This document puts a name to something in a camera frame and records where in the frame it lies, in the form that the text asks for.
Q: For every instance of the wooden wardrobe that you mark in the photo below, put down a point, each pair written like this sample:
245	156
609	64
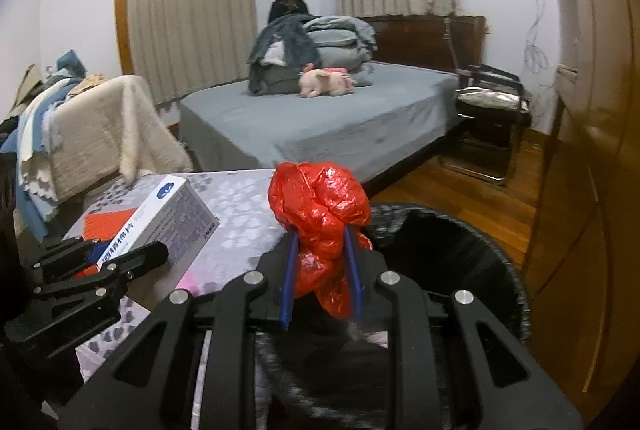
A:
595	110

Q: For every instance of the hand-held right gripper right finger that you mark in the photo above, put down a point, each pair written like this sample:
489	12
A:
354	275

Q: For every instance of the grey leaf-printed tablecloth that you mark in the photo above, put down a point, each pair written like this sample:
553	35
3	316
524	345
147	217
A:
240	210

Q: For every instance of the grey folded duvets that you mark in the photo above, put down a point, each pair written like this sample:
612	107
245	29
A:
337	45

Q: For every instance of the orange packet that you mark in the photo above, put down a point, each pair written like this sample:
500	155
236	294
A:
107	225

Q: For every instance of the wide beige curtain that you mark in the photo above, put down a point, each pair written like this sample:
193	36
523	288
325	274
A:
190	10

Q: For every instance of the grey bed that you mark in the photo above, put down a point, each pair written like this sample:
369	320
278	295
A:
325	125

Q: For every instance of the red plastic bag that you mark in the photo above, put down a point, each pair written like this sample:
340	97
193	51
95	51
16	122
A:
320	202

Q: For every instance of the beige blanket over chair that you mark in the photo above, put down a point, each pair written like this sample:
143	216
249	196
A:
110	130

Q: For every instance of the cardboard piece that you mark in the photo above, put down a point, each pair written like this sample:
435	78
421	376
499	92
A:
27	83

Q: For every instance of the grey chair cushion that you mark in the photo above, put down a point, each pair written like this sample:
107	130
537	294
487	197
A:
487	98

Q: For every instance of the black folding chair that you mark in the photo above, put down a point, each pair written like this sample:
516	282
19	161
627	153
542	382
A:
492	135

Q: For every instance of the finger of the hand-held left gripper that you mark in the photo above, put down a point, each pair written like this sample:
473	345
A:
135	260
62	255

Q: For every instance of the wooden window frame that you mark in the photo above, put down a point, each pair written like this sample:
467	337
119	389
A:
121	10

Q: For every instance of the dark clothes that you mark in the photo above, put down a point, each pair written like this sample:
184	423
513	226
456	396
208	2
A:
9	170

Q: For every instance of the cream scalloped cloth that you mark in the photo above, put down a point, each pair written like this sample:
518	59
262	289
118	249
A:
37	150

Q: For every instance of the dark wooden headboard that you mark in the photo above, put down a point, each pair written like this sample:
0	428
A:
415	40

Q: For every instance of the blue cloth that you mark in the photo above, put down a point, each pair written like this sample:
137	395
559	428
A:
67	63

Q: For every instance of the white blue cardboard box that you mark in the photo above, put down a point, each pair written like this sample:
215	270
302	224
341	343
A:
172	215

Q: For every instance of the pink plush toy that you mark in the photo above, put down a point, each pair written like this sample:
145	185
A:
325	81

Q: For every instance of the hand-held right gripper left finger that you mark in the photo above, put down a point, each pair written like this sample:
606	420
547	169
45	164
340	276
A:
289	282

